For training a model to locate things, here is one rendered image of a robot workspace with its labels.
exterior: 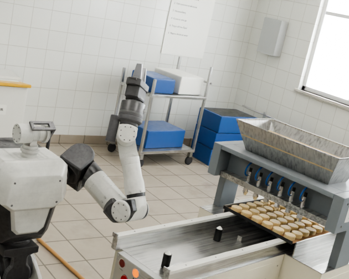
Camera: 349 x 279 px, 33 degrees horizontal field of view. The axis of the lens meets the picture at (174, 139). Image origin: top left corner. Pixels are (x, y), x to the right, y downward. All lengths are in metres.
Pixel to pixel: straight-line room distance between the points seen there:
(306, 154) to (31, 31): 3.99
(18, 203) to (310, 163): 1.26
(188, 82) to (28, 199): 4.42
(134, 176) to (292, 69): 5.16
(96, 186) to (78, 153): 0.14
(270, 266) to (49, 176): 1.07
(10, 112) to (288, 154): 3.31
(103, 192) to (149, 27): 4.73
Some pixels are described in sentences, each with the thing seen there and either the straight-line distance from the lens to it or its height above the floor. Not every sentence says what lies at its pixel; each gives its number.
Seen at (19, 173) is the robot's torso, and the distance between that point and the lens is 1.95.
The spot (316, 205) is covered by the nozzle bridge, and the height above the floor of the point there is 1.08.
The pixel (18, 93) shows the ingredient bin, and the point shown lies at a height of 0.68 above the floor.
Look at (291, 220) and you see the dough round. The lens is 2.81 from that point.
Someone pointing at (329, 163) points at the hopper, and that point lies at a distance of 2.51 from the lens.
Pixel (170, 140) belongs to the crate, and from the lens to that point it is 6.37.
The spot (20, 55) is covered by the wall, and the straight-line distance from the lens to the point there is 6.05.
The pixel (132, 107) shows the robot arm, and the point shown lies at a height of 1.42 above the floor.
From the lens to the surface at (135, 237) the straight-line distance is 2.32.
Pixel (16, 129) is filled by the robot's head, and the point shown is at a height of 1.29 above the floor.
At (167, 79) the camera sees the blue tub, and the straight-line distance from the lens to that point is 6.04.
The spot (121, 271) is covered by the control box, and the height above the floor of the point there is 0.78.
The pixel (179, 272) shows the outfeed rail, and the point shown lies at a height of 0.89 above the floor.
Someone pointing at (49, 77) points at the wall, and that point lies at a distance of 6.21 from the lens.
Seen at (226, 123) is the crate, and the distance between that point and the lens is 6.65.
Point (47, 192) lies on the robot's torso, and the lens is 2.01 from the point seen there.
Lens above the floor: 1.83
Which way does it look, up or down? 14 degrees down
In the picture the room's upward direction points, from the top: 12 degrees clockwise
